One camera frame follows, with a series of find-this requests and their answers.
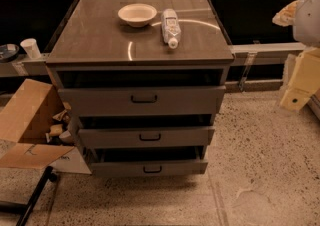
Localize black metal stand leg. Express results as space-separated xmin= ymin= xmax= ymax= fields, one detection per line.
xmin=0 ymin=166 xmax=58 ymax=226

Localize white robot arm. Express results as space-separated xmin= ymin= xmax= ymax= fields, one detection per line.
xmin=272 ymin=0 xmax=320 ymax=111

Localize grey bottom drawer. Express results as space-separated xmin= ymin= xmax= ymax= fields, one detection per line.
xmin=91 ymin=159 xmax=208 ymax=178

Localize grey top drawer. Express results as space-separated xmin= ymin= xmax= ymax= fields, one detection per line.
xmin=58 ymin=86 xmax=225 ymax=116

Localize white paper cup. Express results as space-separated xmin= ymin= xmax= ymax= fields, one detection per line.
xmin=20 ymin=38 xmax=41 ymax=59

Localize grey drawer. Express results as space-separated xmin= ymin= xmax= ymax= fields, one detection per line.
xmin=91 ymin=159 xmax=208 ymax=178
xmin=58 ymin=86 xmax=225 ymax=116
xmin=78 ymin=126 xmax=214 ymax=149

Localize open cardboard box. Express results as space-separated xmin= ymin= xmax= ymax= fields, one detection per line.
xmin=0 ymin=79 xmax=91 ymax=174

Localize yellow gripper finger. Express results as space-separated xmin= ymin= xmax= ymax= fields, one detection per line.
xmin=280 ymin=48 xmax=320 ymax=111

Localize white ceramic bowl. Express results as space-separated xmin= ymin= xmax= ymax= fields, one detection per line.
xmin=118 ymin=3 xmax=157 ymax=28

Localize clear acrylic bracket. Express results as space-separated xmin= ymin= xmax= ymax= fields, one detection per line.
xmin=238 ymin=52 xmax=257 ymax=91

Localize grey drawer cabinet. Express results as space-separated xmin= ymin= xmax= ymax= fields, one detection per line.
xmin=47 ymin=0 xmax=234 ymax=170

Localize white plastic bottle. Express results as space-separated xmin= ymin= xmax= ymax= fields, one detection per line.
xmin=161 ymin=9 xmax=181 ymax=49

